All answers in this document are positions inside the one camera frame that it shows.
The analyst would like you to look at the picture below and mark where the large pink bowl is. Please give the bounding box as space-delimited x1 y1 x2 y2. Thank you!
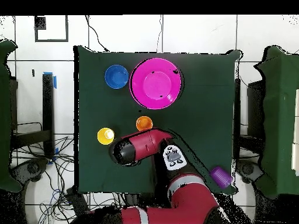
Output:
129 57 183 110

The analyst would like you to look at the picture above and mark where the black post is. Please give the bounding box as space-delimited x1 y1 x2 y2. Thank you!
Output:
42 73 55 157

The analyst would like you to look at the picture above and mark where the blue cable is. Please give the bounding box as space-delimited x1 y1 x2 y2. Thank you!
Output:
50 188 71 206

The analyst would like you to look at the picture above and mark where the blue tape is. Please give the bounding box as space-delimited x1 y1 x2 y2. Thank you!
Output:
43 71 57 89

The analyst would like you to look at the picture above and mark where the yellow cup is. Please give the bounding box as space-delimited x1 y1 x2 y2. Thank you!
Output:
96 127 116 146

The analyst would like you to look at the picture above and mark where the green-clothed side table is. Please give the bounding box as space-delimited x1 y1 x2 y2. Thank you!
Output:
254 45 299 199
0 39 23 193

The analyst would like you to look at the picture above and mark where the purple cup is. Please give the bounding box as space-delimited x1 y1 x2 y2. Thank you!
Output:
210 166 234 189

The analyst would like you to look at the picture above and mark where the thin black cable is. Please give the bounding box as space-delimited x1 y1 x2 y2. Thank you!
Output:
84 15 110 53

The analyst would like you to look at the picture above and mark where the black wheeled base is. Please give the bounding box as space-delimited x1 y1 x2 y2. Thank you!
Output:
235 159 263 184
10 157 50 185

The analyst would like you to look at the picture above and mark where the white board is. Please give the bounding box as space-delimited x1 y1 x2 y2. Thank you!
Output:
291 88 299 177

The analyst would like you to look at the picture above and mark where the black square frame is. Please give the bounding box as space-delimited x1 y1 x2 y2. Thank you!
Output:
34 15 69 43

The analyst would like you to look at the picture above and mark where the dark green tablecloth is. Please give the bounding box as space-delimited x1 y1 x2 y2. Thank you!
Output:
74 45 241 195

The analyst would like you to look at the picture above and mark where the blue bowl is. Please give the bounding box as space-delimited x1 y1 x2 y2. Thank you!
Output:
104 64 130 90

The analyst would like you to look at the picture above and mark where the black power strip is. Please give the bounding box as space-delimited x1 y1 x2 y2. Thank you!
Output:
65 187 91 216

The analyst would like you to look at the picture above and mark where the orange cup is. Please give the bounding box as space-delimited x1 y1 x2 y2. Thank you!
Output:
135 115 154 132

